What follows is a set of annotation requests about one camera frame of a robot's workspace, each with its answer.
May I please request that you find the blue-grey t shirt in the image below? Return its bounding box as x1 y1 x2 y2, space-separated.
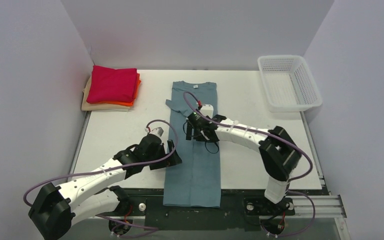
163 81 221 208

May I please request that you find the folded beige t shirt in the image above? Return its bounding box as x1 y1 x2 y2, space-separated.
81 76 131 112

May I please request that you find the folded orange t shirt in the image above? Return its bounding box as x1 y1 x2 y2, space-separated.
99 73 141 107

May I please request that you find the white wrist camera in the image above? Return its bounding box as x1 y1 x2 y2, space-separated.
148 127 164 137
199 104 214 118

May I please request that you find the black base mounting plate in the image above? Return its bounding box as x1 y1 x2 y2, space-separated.
95 188 329 233

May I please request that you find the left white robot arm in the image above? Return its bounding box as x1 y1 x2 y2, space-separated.
28 133 182 240

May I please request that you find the white plastic basket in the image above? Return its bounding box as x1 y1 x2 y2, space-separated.
257 55 323 113

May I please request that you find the folded magenta t shirt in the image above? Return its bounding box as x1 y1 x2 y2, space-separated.
86 65 138 104

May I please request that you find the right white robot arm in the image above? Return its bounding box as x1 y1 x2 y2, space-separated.
186 112 302 215

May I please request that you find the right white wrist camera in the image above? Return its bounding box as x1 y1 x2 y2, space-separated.
199 104 214 118

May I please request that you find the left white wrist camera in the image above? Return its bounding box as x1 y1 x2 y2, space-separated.
148 127 164 137

